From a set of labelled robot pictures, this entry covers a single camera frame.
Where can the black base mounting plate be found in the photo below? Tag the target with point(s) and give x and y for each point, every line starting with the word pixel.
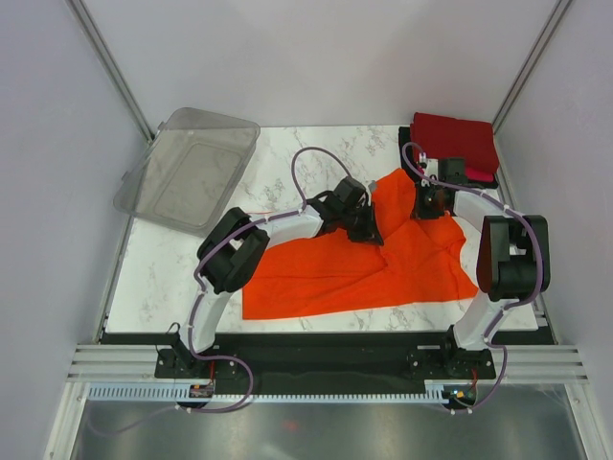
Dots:
pixel 329 361

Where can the dark red folded shirt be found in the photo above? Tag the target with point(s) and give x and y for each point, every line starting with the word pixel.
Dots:
pixel 444 137

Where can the orange t shirt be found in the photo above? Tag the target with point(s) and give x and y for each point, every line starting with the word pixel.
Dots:
pixel 419 262

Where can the aluminium frame post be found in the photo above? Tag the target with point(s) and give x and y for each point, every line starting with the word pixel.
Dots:
pixel 537 51
pixel 94 36

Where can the right aluminium frame post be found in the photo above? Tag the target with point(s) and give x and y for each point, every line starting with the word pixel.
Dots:
pixel 537 51

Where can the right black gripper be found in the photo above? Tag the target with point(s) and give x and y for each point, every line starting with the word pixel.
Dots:
pixel 419 211

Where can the pink folded shirt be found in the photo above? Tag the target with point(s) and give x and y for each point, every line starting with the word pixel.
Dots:
pixel 476 175

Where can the left aluminium frame post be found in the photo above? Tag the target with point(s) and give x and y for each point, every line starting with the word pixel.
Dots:
pixel 94 36

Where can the white slotted cable duct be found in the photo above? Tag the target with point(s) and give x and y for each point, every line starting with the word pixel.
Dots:
pixel 188 392

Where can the clear plastic bin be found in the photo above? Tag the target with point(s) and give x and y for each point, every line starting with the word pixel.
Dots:
pixel 186 177

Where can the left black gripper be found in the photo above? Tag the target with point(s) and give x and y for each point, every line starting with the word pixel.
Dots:
pixel 370 233

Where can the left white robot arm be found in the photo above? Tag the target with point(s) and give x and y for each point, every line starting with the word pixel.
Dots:
pixel 229 257

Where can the left aluminium rail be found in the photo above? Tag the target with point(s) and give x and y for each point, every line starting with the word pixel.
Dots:
pixel 113 363

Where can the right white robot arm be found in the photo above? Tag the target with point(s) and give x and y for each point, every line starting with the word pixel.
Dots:
pixel 513 261

